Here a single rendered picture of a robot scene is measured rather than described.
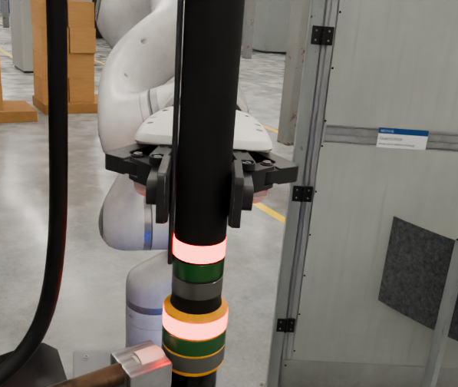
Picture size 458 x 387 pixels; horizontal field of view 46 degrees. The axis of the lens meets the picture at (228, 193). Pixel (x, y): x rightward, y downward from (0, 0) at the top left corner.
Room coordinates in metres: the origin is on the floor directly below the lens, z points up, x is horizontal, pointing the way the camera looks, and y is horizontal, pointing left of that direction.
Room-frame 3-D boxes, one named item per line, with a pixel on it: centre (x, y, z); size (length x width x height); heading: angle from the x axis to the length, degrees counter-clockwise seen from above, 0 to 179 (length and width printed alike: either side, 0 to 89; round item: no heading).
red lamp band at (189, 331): (0.32, 0.02, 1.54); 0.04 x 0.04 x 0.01
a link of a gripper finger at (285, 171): (0.39, -0.01, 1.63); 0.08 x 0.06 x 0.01; 62
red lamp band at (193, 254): (0.32, 0.02, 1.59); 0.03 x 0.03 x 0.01
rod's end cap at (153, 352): (0.30, 0.04, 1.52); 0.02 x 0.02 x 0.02; 38
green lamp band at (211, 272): (0.32, 0.02, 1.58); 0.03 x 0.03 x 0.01
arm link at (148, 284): (1.00, 0.10, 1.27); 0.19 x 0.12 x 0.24; 104
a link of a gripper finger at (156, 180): (0.33, 0.05, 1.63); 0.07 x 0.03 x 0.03; 3
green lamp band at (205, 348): (0.32, 0.02, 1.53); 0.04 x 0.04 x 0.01
